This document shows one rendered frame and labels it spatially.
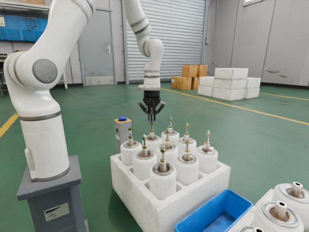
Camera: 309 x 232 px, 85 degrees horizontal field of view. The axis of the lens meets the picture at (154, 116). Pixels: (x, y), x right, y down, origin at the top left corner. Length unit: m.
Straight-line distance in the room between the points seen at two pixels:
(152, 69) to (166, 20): 5.71
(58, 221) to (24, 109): 0.32
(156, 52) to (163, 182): 0.49
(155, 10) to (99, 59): 2.36
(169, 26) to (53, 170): 6.17
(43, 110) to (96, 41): 5.12
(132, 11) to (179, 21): 6.03
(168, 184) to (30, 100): 0.47
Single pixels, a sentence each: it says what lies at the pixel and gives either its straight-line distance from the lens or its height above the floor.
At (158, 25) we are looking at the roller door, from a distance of 6.25.
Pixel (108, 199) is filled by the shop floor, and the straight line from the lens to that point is 0.90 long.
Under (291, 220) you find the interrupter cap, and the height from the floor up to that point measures 0.25.
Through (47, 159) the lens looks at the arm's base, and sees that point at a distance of 0.53.
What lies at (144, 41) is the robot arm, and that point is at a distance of 0.78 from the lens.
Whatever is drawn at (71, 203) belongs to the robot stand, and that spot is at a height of 0.22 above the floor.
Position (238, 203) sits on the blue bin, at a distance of 0.80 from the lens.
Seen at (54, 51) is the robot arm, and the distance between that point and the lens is 0.49.
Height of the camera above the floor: 0.60
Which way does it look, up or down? 17 degrees down
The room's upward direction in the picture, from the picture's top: straight up
